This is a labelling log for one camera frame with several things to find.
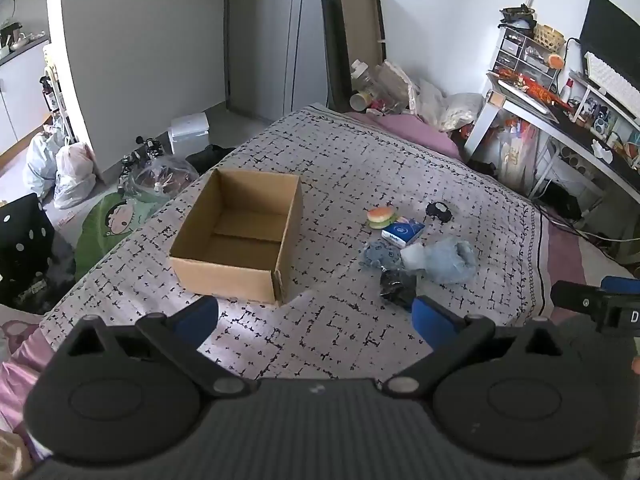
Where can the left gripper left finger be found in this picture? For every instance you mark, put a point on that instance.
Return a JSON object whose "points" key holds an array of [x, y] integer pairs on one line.
{"points": [[177, 339]]}

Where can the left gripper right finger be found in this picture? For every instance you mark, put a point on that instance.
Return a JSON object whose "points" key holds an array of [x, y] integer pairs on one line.
{"points": [[452, 340]]}

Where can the black item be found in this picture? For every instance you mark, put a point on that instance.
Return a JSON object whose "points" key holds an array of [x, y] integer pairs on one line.
{"points": [[398, 287]]}

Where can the light blue plastic bag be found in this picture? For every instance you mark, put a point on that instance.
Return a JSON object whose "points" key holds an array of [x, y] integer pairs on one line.
{"points": [[450, 261]]}

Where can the blue-grey knitted cloth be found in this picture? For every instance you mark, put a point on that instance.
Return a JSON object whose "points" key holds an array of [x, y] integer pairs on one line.
{"points": [[381, 255]]}

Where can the blue tissue pack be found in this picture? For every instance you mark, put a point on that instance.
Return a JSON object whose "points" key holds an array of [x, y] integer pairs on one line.
{"points": [[402, 232]]}

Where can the small black plush toy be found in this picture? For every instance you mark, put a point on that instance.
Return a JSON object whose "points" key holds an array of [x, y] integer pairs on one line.
{"points": [[439, 211]]}

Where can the plush hamburger toy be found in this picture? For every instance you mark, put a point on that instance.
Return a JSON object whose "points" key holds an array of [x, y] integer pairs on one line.
{"points": [[379, 218]]}

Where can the white plastic bundle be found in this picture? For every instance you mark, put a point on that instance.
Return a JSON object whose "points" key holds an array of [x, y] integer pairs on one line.
{"points": [[413, 257]]}

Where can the brown cardboard box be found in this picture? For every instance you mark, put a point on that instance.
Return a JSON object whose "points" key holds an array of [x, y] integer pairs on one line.
{"points": [[238, 239]]}

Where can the grey patterned bed blanket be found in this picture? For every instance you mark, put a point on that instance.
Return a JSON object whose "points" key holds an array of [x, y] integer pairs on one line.
{"points": [[335, 323]]}

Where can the green cartoon leaf cushion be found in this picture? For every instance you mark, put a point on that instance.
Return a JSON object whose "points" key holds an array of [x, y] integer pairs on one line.
{"points": [[109, 222]]}

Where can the white desk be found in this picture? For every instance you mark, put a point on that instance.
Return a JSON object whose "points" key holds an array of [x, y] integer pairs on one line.
{"points": [[554, 124]]}

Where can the clear plastic bag with items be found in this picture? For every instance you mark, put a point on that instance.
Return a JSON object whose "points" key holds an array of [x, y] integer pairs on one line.
{"points": [[162, 178]]}

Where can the black dice stool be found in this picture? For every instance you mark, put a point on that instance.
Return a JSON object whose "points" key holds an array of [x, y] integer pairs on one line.
{"points": [[37, 265]]}

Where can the white garbage bag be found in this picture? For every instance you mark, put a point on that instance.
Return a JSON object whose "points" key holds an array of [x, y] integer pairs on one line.
{"points": [[75, 177]]}

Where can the white cube appliance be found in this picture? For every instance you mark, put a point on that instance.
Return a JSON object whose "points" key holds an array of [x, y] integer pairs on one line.
{"points": [[188, 134]]}

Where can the pink bed sheet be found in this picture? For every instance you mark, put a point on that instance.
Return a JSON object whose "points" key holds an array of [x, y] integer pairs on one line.
{"points": [[413, 129]]}

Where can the white keyboard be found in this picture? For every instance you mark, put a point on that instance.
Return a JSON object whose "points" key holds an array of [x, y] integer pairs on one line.
{"points": [[616, 85]]}

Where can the paper cup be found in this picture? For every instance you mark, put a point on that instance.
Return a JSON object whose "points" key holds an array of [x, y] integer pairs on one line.
{"points": [[361, 101]]}

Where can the black monitor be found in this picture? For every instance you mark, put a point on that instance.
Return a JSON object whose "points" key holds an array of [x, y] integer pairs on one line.
{"points": [[613, 36]]}

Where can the clear plastic jar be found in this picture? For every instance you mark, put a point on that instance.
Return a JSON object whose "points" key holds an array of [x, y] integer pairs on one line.
{"points": [[364, 79]]}

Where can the white drawer organizer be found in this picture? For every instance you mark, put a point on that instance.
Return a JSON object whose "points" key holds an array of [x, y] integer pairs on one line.
{"points": [[517, 51]]}

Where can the leaning brown board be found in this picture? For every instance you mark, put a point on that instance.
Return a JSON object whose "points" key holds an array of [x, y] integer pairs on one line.
{"points": [[353, 31]]}

